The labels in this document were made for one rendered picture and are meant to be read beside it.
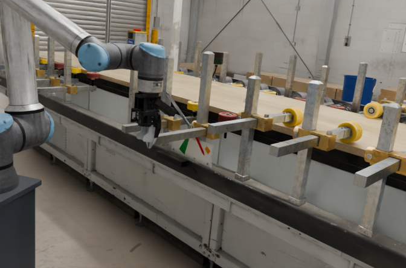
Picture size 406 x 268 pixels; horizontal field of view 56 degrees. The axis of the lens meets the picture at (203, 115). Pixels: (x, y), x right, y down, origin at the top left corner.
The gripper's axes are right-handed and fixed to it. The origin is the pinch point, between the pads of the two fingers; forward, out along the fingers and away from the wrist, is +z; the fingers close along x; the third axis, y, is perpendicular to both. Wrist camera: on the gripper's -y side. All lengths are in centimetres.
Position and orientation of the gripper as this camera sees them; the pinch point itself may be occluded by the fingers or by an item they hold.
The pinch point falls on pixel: (150, 144)
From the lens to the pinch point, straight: 144.0
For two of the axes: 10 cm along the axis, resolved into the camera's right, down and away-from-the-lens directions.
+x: 7.0, 2.2, -6.8
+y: -7.1, 0.9, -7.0
